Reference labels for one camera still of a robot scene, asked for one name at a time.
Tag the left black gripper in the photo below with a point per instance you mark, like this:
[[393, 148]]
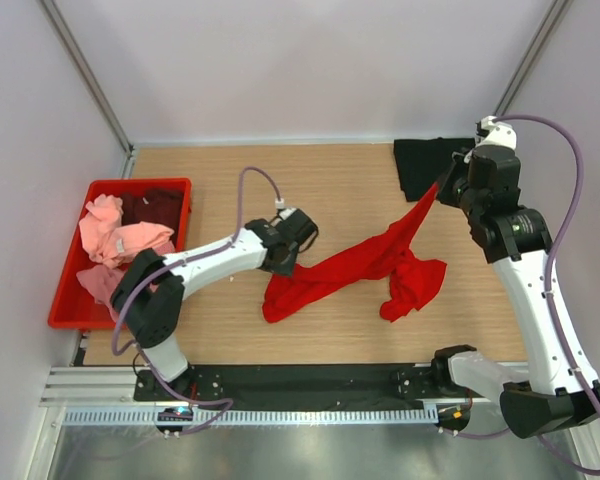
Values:
[[286, 267]]

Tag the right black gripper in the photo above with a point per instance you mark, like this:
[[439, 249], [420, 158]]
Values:
[[445, 194]]

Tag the red t shirt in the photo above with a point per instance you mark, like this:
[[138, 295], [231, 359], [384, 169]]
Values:
[[412, 282]]

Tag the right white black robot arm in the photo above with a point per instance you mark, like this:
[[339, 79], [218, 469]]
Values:
[[561, 387]]

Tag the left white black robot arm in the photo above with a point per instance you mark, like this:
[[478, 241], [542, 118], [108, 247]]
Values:
[[149, 297]]

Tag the folded black t shirt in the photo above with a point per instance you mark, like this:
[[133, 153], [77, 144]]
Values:
[[420, 162]]

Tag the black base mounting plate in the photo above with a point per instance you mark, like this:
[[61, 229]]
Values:
[[307, 386]]

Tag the dark maroon t shirt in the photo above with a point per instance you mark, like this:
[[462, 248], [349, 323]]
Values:
[[156, 205]]

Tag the light pink t shirt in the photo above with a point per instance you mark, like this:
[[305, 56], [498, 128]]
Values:
[[108, 242]]

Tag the dusty pink t shirt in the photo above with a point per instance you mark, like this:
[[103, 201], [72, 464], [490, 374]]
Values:
[[100, 282]]

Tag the red plastic bin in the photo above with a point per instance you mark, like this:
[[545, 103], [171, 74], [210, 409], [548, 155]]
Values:
[[73, 307]]

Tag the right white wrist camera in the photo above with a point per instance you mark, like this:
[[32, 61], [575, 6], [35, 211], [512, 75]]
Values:
[[489, 131]]

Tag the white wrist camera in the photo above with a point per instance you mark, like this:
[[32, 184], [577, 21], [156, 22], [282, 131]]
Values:
[[283, 211], [489, 131]]

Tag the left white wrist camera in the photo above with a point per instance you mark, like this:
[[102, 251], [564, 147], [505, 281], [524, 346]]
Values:
[[283, 211]]

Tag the white slotted cable duct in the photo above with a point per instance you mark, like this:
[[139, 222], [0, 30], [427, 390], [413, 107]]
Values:
[[163, 416]]

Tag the right aluminium frame post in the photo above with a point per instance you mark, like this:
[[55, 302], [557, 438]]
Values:
[[539, 41]]

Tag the aluminium frame post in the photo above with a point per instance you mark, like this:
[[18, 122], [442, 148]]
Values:
[[539, 41], [83, 68]]

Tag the aluminium front rail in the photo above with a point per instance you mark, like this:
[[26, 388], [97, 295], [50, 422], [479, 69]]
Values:
[[83, 385]]

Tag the left aluminium frame post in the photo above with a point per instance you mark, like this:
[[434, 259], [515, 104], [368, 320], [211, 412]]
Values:
[[83, 68]]

